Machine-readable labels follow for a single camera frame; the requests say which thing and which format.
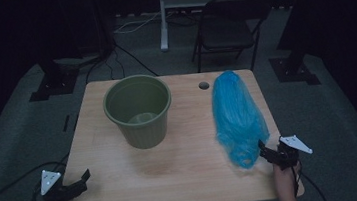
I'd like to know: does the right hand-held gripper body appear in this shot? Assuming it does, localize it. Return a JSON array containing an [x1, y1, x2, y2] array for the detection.
[[268, 132, 315, 173]]

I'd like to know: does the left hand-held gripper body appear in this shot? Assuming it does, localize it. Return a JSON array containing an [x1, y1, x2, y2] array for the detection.
[[37, 165, 89, 201]]

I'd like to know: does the blue plastic bag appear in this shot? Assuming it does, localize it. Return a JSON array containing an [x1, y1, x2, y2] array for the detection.
[[208, 67, 274, 174]]

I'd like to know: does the green plastic bin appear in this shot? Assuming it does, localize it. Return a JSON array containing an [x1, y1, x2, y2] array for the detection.
[[100, 70, 177, 154]]

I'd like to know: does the person's right hand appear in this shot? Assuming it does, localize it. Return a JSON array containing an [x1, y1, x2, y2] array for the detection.
[[272, 160, 305, 194]]

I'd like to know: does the small black bar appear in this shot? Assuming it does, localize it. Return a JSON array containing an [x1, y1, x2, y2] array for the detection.
[[60, 114, 72, 133]]

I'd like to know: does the black stand with base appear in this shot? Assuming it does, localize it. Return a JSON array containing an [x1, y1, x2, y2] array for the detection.
[[264, 15, 322, 91]]

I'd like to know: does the black square stand base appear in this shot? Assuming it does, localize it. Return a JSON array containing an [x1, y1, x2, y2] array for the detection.
[[25, 55, 84, 103]]

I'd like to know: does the grey round stand base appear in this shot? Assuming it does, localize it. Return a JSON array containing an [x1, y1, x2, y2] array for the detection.
[[53, 51, 106, 71]]

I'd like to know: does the black folding chair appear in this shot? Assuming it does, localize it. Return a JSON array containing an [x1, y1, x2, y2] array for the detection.
[[185, 0, 279, 79]]

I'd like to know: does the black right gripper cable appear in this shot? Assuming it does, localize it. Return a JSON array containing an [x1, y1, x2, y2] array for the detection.
[[292, 159, 329, 201]]

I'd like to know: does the curled black floor cable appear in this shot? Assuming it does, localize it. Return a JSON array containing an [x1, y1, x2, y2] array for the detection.
[[81, 47, 127, 85]]

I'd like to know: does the long black floor cable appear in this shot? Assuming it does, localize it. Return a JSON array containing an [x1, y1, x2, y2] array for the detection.
[[113, 39, 161, 82]]

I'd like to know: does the white desk frame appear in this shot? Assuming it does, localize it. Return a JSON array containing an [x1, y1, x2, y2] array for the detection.
[[155, 0, 253, 52]]

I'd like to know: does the white floor cable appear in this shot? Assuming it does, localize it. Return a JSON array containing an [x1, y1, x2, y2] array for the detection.
[[111, 10, 173, 35]]

